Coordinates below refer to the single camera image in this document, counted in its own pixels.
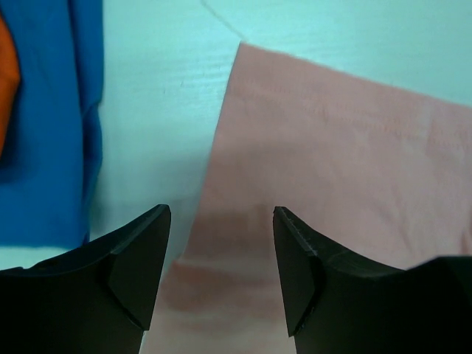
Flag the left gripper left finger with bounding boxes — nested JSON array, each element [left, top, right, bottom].
[[1, 205, 171, 354]]

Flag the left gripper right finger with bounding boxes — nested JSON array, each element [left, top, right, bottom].
[[273, 206, 471, 353]]

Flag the salmon pink t-shirt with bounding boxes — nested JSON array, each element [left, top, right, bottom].
[[142, 44, 471, 353]]

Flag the folded blue t-shirt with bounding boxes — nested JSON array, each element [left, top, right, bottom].
[[1, 1, 104, 249]]

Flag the folded orange t-shirt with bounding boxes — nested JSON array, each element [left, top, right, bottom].
[[0, 16, 21, 152]]

